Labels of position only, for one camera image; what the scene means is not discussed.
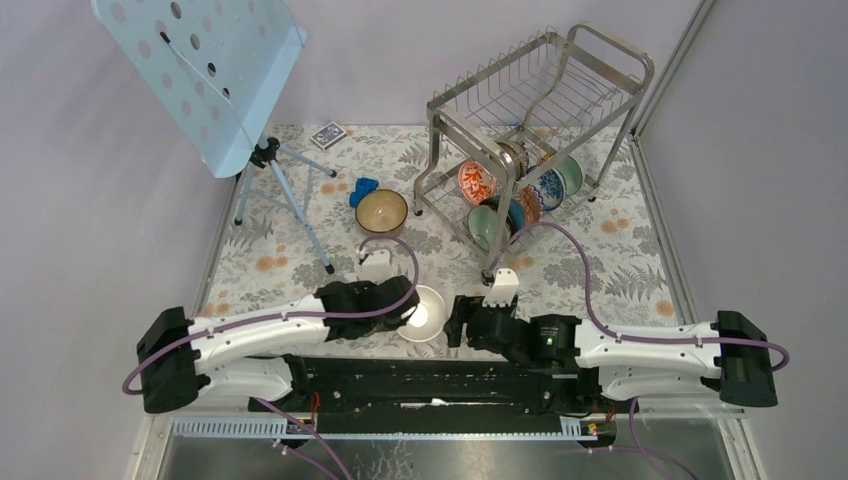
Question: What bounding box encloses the stainless steel dish rack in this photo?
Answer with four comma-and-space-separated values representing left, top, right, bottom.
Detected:
412, 22, 656, 280

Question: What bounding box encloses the orange patterned bowl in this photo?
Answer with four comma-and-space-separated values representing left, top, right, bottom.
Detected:
457, 160, 497, 205

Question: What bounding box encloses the light green celadon bowl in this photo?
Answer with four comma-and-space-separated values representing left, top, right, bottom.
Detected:
467, 205, 512, 252

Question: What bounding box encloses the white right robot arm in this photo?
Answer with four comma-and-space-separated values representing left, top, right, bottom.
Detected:
444, 296, 778, 412

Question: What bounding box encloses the orange white bowl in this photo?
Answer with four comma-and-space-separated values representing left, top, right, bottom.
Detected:
396, 285, 448, 343

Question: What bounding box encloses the floral patterned table mat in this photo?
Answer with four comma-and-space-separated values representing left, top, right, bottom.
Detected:
195, 124, 697, 364

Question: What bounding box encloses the blue plastic toy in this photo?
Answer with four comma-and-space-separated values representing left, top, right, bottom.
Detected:
348, 177, 379, 208

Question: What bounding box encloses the blue playing card box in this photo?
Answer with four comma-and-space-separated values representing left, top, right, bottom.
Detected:
310, 122, 347, 151

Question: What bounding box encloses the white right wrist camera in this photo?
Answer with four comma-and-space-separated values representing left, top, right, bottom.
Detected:
482, 268, 520, 308

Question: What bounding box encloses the pale green bowl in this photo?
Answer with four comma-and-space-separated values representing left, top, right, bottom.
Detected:
555, 156, 584, 197

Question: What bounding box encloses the light blue perforated music stand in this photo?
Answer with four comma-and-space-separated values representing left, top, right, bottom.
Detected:
91, 0, 337, 274

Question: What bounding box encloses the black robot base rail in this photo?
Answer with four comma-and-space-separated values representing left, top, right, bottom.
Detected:
272, 355, 630, 434

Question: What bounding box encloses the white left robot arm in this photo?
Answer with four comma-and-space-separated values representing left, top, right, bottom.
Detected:
122, 275, 419, 414

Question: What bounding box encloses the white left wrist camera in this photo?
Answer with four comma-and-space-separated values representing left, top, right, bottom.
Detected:
357, 249, 394, 284

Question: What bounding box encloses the brown ceramic bowl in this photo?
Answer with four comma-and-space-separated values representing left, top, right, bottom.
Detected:
355, 189, 409, 235

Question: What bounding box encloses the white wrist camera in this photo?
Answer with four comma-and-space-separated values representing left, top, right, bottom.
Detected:
357, 249, 394, 284
482, 268, 520, 308

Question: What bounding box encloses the blue white patterned bowl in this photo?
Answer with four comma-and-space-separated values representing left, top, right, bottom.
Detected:
528, 169, 565, 212

